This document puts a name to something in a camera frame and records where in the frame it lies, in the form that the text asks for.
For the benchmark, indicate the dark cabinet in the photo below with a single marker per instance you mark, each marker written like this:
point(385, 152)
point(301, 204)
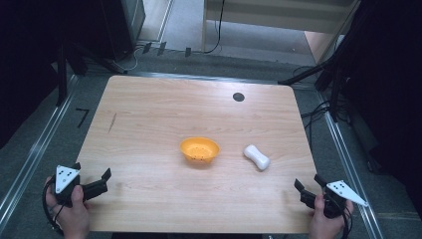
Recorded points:
point(122, 26)

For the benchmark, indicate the dark round table grommet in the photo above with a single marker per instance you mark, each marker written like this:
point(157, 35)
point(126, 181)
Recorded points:
point(238, 97)

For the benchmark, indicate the person's left hand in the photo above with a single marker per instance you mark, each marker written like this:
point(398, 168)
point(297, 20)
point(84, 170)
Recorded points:
point(73, 215)

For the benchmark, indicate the white dumbbell-shaped soap bar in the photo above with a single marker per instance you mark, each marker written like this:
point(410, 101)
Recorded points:
point(257, 157)

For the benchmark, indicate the orange perforated plastic bowl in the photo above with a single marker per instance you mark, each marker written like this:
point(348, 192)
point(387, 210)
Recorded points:
point(199, 150)

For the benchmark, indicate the black metal stand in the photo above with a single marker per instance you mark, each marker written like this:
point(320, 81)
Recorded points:
point(61, 76)
point(335, 89)

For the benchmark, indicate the person's right hand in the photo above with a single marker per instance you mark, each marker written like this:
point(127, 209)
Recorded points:
point(326, 222)

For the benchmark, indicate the white furniture frame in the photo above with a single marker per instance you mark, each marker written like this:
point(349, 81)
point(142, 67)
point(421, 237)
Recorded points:
point(265, 16)

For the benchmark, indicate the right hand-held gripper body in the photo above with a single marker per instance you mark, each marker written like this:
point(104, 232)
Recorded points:
point(339, 195)

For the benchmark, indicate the aluminium floor rail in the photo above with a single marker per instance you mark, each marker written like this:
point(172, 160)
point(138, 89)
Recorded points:
point(33, 156)
point(351, 159)

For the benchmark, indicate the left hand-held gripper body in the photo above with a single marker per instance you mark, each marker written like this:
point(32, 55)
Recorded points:
point(65, 181)

